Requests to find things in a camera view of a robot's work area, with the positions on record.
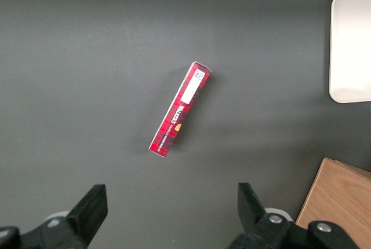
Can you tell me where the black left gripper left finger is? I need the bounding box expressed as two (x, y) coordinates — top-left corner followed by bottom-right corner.
(0, 184), (109, 249)

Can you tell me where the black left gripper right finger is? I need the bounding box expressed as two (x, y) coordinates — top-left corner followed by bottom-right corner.
(227, 182), (359, 249)

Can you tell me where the red tartan shortbread box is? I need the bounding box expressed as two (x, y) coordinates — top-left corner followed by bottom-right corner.
(148, 61), (213, 159)

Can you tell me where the white rectangular tray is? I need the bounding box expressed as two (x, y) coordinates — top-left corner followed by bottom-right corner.
(329, 0), (371, 104)

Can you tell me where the wooden board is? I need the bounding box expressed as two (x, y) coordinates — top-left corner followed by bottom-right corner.
(294, 157), (371, 249)

